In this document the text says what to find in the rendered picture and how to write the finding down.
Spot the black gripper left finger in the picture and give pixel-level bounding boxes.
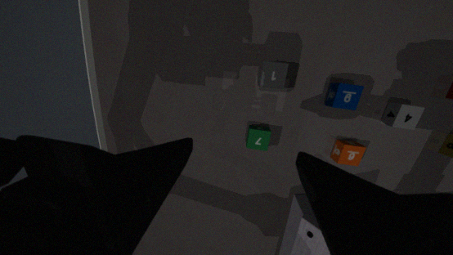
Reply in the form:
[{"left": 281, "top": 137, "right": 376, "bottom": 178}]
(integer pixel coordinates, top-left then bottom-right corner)
[{"left": 16, "top": 135, "right": 193, "bottom": 254}]

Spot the green block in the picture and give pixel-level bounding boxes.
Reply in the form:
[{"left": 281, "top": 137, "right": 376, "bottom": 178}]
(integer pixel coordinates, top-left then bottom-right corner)
[{"left": 246, "top": 125, "right": 271, "bottom": 151}]

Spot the blue block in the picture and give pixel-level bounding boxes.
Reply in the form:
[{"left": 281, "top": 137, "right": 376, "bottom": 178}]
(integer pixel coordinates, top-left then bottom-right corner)
[{"left": 325, "top": 83, "right": 364, "bottom": 110}]

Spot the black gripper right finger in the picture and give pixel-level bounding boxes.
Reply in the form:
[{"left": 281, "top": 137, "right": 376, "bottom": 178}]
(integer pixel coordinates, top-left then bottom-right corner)
[{"left": 296, "top": 151, "right": 453, "bottom": 255}]

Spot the red block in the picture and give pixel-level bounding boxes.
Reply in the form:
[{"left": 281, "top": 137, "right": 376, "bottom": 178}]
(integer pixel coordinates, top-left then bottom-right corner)
[{"left": 446, "top": 83, "right": 453, "bottom": 99}]

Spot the yellow block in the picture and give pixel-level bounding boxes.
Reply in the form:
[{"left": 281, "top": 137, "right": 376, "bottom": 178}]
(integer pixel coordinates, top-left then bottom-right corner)
[{"left": 438, "top": 134, "right": 453, "bottom": 158}]

